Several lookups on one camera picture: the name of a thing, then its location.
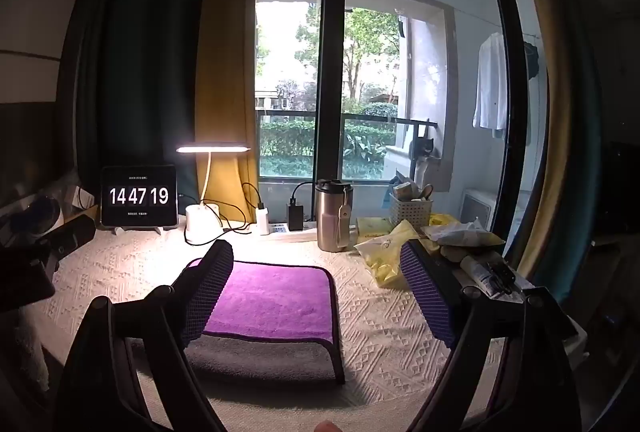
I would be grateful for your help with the white desk lamp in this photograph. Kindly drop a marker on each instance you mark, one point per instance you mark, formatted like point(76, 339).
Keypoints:
point(202, 217)

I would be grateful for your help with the dark hanging garment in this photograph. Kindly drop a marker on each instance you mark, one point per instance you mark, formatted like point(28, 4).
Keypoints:
point(532, 59)

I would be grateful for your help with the yellow plastic bag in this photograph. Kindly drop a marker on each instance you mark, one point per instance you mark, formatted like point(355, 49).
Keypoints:
point(387, 252)

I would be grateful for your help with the black sliding door frame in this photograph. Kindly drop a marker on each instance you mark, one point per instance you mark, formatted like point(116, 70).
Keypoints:
point(332, 52)

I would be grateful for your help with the yellow box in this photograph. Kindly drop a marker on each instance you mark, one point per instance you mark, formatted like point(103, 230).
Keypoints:
point(372, 225)

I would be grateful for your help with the clear plastic bag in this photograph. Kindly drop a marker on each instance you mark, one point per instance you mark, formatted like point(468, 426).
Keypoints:
point(462, 234)

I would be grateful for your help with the steel travel tumbler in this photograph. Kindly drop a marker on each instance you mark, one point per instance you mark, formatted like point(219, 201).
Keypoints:
point(334, 217)

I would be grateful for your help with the tablet with clock display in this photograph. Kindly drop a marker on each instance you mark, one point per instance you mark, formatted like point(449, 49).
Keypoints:
point(139, 198)

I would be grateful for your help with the yellow curtain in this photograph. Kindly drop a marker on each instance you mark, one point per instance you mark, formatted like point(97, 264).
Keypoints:
point(225, 62)

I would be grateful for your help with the white tube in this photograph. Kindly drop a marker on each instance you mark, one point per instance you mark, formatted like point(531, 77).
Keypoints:
point(482, 269)

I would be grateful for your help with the dark green curtain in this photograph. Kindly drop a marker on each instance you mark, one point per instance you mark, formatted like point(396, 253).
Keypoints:
point(135, 62)

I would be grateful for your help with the white charger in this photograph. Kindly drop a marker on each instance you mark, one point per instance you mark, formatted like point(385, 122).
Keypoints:
point(262, 218)

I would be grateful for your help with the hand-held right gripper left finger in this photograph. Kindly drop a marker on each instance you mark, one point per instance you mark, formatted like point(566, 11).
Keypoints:
point(202, 297)

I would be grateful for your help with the purple towel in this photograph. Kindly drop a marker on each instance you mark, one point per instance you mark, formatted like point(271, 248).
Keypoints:
point(280, 302)

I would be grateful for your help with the white power strip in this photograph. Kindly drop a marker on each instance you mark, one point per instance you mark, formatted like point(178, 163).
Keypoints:
point(292, 232)

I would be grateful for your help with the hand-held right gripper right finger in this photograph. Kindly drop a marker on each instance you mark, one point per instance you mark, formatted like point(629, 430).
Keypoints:
point(431, 299)

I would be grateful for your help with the grey towel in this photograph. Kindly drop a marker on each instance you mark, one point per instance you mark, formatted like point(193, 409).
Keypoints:
point(270, 362)

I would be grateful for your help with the black charger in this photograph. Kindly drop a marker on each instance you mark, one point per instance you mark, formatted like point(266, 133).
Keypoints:
point(295, 215)

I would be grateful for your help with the white hanging shirt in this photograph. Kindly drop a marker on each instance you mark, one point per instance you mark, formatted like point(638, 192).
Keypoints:
point(491, 82)

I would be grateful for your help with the white slotted basket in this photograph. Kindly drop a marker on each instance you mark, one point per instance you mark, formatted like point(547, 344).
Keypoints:
point(410, 212)

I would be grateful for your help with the black case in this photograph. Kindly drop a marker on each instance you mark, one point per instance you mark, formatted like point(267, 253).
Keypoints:
point(70, 234)

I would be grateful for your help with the white textured tablecloth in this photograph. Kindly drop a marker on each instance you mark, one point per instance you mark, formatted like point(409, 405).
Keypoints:
point(370, 327)

